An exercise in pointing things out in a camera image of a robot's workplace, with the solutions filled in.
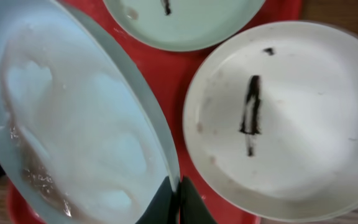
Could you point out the light blue plate bottom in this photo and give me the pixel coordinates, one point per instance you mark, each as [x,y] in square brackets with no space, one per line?
[82,136]

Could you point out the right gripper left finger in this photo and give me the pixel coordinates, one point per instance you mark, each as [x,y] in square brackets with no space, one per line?
[164,206]

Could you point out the red plastic tray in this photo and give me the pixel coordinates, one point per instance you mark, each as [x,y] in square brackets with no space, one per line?
[168,75]

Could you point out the white plate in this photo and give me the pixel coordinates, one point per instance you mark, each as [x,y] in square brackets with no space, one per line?
[270,121]

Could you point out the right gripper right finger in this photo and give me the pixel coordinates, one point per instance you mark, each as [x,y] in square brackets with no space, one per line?
[192,208]

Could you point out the light blue plate top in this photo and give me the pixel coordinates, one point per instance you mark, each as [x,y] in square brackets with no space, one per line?
[182,25]

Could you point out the light blue plate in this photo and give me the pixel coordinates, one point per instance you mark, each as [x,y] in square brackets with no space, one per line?
[82,136]
[182,25]

